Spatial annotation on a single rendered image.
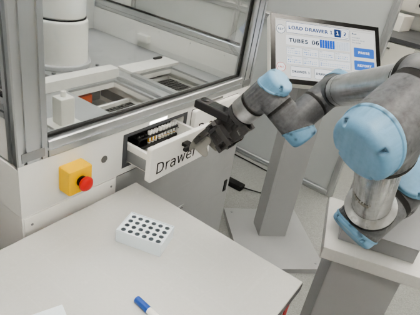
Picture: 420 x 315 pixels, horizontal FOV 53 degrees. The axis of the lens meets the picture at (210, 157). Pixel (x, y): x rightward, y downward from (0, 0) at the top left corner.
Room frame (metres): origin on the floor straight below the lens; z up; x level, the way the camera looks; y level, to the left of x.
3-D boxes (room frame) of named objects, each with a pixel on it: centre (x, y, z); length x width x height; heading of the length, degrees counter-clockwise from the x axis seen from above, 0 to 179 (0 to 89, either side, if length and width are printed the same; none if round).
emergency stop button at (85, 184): (0.87, 0.30, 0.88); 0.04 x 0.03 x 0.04; 149
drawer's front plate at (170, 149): (1.13, 0.09, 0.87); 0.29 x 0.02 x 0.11; 149
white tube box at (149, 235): (0.83, 0.13, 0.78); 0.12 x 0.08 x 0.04; 77
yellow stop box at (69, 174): (0.89, 0.33, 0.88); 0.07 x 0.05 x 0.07; 149
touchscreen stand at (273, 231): (1.87, -0.41, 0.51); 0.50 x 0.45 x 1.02; 14
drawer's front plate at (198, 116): (1.44, 0.01, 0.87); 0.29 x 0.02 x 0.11; 149
